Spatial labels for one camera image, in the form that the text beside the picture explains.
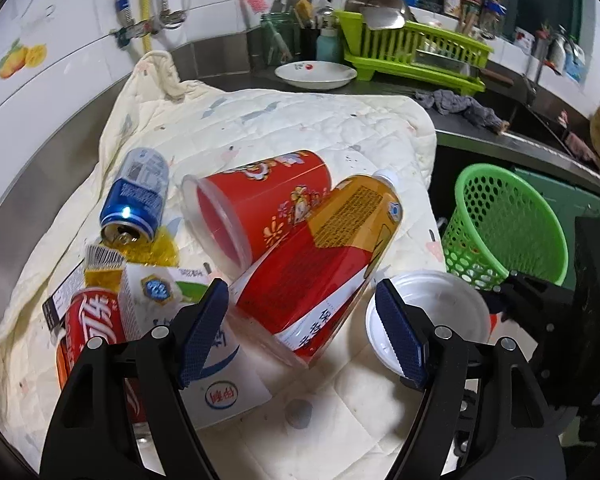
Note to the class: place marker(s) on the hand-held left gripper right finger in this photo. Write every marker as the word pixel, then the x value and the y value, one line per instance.
pixel 397 335

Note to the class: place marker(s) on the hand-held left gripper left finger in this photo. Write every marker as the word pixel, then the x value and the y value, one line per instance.
pixel 202 330

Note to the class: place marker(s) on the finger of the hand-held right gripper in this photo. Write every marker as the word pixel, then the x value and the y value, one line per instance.
pixel 535 305

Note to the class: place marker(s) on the white plastic cup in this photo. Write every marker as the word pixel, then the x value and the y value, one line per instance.
pixel 440 310

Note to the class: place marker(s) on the white milk carton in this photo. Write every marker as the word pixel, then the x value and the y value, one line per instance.
pixel 230 390

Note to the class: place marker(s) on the yellow cellophane wrapper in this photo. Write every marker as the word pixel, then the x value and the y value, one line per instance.
pixel 160 250

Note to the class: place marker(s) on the red and gold bottle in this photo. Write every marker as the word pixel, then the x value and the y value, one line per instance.
pixel 320 260

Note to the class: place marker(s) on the red cola can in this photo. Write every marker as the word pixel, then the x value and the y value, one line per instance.
pixel 92 320

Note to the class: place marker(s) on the green plastic basket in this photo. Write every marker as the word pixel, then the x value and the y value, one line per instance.
pixel 485 200

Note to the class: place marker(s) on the black box with white label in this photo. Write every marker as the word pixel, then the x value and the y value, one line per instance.
pixel 60 305

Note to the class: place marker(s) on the red printed paper cup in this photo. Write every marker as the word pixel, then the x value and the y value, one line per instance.
pixel 260 195

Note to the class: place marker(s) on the blue drink can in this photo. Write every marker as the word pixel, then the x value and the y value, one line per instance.
pixel 135 195

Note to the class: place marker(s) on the green cabinet door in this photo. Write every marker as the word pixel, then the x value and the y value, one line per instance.
pixel 575 195

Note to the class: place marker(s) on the grey rag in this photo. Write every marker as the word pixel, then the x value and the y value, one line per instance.
pixel 460 105

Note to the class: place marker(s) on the cream quilted blanket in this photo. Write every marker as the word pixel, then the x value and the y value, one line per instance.
pixel 305 125

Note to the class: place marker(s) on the steel tray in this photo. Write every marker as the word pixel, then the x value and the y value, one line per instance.
pixel 445 62

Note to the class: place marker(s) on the white plate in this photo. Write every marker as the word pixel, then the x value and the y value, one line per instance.
pixel 315 74

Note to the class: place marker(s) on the blue-capped seasoning jar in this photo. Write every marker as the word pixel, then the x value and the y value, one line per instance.
pixel 493 17

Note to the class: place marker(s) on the green dish rack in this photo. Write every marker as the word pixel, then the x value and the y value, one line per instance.
pixel 405 40

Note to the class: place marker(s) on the teal bottle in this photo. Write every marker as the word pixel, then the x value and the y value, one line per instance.
pixel 328 46

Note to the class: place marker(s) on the green glass jar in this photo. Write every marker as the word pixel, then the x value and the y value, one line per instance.
pixel 276 40

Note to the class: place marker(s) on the black utensil holder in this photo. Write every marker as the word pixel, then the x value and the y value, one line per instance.
pixel 309 44

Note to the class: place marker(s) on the metal faucet fitting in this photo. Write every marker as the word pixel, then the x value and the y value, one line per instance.
pixel 150 27

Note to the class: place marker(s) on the pink bottle brush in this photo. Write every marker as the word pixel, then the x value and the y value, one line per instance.
pixel 254 0

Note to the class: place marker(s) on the yellow sponge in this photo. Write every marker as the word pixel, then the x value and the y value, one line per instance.
pixel 304 10

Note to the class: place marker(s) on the orange fruit wall sticker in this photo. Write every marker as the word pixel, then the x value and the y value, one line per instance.
pixel 22 57

